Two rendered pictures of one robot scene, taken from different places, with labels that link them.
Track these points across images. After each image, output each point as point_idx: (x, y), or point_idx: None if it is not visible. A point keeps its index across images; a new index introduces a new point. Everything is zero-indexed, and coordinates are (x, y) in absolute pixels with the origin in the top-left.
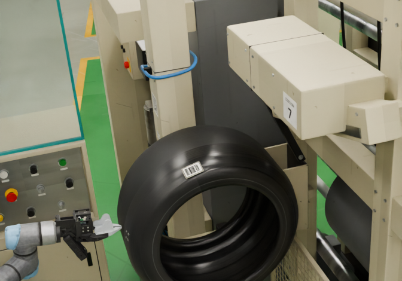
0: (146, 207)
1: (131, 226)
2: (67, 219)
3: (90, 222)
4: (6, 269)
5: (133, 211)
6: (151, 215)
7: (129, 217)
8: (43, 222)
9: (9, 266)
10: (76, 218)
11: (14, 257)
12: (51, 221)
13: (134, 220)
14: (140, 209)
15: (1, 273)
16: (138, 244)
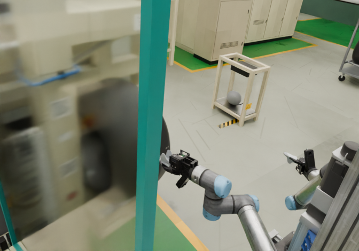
0: (163, 119)
1: (168, 139)
2: (191, 157)
3: (181, 151)
4: (236, 195)
5: (163, 131)
6: (165, 122)
7: (164, 137)
8: (201, 170)
9: (233, 196)
10: (186, 155)
11: (224, 198)
12: (197, 167)
13: (167, 133)
14: (164, 124)
15: (241, 196)
16: (170, 144)
